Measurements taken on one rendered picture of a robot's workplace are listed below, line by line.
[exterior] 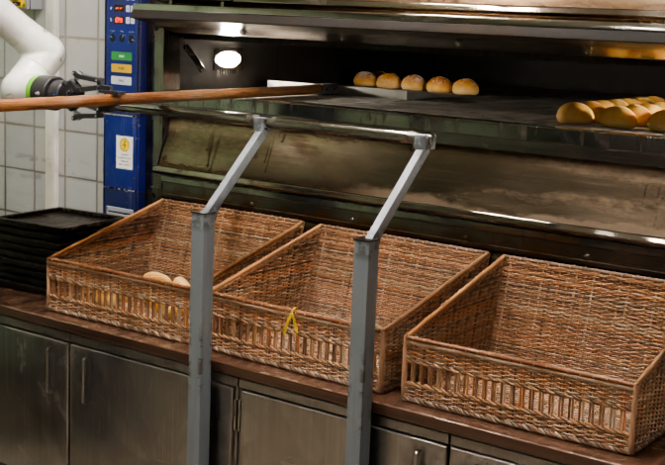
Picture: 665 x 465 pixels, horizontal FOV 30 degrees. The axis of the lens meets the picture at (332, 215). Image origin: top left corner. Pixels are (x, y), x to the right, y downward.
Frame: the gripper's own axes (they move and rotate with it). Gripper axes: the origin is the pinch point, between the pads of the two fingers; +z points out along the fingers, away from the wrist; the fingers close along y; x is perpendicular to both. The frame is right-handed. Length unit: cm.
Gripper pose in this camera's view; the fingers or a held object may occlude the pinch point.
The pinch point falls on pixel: (112, 99)
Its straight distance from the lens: 326.2
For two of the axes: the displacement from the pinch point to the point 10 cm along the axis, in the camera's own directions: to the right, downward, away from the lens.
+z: 8.2, 1.3, -5.6
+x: -5.8, 1.1, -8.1
